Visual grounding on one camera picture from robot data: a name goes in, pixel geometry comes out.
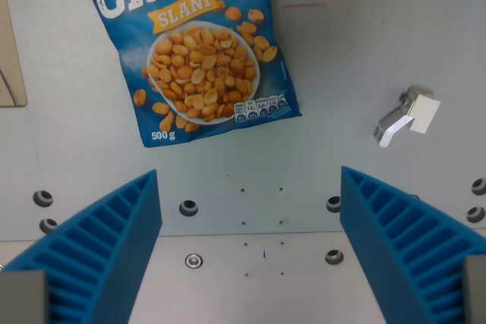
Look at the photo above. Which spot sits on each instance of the blue salted peanuts bag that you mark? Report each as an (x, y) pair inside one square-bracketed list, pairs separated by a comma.
[(197, 51)]

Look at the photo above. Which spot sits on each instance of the silver table screw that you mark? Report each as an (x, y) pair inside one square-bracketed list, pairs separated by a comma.
[(193, 261)]

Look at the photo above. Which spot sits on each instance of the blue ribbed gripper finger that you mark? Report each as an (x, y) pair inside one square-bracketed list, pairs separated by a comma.
[(110, 248), (402, 240)]

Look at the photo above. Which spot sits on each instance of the small metal bracket with tag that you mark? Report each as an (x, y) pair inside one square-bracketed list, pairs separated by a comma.
[(408, 115)]

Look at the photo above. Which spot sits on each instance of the light wooden board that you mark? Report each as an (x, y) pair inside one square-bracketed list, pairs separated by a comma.
[(10, 54)]

